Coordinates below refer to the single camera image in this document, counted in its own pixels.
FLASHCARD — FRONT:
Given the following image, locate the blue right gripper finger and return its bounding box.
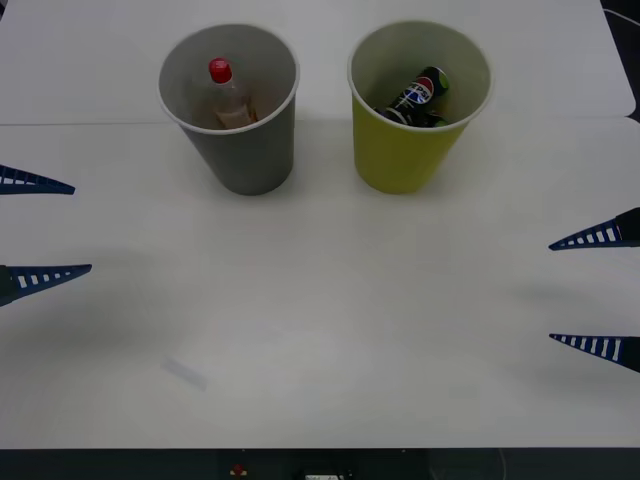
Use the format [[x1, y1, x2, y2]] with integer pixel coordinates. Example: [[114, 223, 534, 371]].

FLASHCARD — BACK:
[[548, 333, 640, 374], [547, 206, 640, 252]]

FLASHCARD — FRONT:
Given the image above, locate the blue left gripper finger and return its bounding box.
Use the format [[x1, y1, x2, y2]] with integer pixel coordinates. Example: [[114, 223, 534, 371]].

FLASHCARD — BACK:
[[0, 263, 93, 308], [0, 164, 77, 197]]

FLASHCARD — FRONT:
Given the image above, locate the clear bottle with red cap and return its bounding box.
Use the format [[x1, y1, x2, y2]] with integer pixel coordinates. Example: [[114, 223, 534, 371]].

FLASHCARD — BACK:
[[201, 57, 260, 131]]

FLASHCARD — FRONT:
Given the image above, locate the dark robot torso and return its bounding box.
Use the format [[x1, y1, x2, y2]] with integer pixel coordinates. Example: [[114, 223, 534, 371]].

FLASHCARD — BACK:
[[0, 448, 640, 480]]

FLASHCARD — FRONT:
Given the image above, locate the grey plastic bin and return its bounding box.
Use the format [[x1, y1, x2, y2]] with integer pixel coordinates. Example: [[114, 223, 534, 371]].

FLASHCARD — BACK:
[[158, 22, 301, 197]]

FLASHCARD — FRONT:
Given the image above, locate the yellow-green plastic bin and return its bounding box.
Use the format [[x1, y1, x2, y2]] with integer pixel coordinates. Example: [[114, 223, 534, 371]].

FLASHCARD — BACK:
[[347, 19, 494, 195]]

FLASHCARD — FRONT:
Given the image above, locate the black can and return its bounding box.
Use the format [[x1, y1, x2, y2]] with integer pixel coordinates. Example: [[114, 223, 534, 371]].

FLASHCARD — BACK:
[[393, 65, 451, 114], [372, 104, 450, 128]]

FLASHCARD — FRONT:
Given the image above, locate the white cable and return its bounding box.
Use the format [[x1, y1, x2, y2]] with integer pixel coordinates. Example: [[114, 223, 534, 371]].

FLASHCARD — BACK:
[[601, 6, 640, 25]]

